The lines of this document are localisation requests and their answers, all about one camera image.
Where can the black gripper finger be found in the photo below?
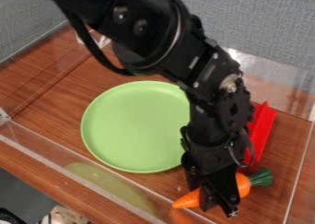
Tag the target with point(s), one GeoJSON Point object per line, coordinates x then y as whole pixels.
{"type": "Point", "coordinates": [207, 197]}
{"type": "Point", "coordinates": [223, 183]}

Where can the green round plate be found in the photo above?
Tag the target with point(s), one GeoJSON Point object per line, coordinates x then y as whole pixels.
{"type": "Point", "coordinates": [131, 126]}

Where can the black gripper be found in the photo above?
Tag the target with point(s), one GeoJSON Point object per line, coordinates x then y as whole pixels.
{"type": "Point", "coordinates": [214, 138]}

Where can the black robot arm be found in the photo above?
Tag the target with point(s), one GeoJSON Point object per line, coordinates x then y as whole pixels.
{"type": "Point", "coordinates": [144, 37]}

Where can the orange toy carrot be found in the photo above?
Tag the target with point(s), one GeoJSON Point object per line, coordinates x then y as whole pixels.
{"type": "Point", "coordinates": [260, 178]}

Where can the red plastic block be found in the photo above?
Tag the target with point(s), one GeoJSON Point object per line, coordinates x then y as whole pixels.
{"type": "Point", "coordinates": [260, 128]}

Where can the clear acrylic barrier wall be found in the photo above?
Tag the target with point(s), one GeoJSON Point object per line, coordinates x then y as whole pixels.
{"type": "Point", "coordinates": [47, 86]}

